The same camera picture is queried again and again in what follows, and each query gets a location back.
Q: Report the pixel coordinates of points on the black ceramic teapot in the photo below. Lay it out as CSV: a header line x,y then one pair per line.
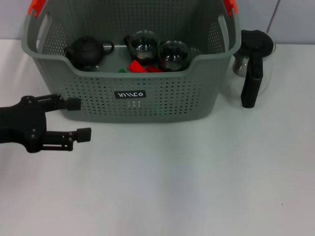
x,y
86,51

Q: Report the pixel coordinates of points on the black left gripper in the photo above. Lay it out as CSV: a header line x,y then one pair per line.
x,y
24,125

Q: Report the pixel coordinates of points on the grey perforated plastic storage basket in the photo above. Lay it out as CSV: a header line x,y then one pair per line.
x,y
130,105

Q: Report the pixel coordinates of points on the glass teapot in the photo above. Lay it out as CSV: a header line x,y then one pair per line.
x,y
173,67
144,49

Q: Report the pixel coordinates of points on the green rectangular block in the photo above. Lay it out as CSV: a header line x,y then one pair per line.
x,y
122,70

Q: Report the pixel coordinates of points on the glass jar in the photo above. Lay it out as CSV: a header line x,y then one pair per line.
x,y
173,51

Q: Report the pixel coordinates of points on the dark red long block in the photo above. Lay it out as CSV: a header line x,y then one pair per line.
x,y
155,70

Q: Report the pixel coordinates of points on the orange red sloped block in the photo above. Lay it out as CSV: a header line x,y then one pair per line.
x,y
136,67

